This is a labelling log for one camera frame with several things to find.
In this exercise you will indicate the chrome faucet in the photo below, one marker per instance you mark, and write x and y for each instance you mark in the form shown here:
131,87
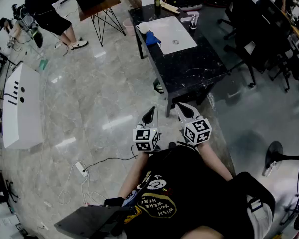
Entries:
192,17

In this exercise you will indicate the black tripod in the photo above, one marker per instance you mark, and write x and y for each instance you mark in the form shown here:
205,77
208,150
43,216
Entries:
0,53

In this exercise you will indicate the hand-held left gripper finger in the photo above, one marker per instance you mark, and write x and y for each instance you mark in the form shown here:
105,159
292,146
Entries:
149,117

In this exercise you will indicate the blue cloth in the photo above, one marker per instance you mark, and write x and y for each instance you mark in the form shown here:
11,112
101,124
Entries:
152,38

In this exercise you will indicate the green dustpan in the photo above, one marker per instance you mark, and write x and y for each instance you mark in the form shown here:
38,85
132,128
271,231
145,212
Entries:
43,64

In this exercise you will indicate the dark soap bottle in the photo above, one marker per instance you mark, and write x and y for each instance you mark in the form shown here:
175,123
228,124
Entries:
157,4

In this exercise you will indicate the black marble table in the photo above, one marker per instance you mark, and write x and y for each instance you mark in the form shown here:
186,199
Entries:
189,66

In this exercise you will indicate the person's black shoe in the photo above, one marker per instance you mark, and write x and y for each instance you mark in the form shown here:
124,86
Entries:
172,145

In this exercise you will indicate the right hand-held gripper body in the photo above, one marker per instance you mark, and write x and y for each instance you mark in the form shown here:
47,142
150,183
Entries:
198,131

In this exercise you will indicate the person's left forearm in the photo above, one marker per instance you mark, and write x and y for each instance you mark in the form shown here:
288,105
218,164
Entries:
134,173

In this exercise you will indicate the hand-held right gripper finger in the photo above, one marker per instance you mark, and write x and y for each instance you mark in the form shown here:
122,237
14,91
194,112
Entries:
187,111

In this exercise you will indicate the black flat case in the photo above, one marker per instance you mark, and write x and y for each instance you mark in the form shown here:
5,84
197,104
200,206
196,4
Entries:
89,220

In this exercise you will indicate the person's chin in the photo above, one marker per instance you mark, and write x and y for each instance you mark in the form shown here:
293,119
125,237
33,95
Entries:
204,233

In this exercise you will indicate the clear plastic bottle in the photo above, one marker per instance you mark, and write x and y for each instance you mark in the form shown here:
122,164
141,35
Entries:
269,168

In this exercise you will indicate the black round bin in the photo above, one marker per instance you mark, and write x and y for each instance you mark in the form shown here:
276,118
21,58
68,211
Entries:
159,86

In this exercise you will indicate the black office chair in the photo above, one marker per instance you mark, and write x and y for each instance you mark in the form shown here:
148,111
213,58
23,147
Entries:
264,46
235,11

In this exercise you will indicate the person's black printed t-shirt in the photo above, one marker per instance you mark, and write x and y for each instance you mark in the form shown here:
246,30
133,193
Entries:
201,195

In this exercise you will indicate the white power strip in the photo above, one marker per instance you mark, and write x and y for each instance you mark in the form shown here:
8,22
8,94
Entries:
81,168

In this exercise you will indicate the person's right forearm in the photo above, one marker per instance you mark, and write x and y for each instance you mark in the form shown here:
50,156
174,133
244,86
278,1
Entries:
214,160

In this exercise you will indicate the white cup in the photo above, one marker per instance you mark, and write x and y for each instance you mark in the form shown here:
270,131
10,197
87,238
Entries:
142,27

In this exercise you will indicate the pink bucket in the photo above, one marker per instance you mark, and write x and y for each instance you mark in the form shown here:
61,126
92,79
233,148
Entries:
129,27

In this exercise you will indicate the white sink basin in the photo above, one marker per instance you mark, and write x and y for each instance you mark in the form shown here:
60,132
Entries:
172,34

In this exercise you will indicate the beige wooden board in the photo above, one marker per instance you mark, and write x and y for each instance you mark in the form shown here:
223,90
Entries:
170,7

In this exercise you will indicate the round table with black pedestal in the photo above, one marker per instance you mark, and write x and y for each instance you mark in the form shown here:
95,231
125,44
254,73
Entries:
274,155

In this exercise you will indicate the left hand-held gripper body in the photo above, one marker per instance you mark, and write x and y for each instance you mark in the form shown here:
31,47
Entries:
145,139

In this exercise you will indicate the white console with black holes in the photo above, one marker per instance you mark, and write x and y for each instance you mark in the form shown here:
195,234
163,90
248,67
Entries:
22,113

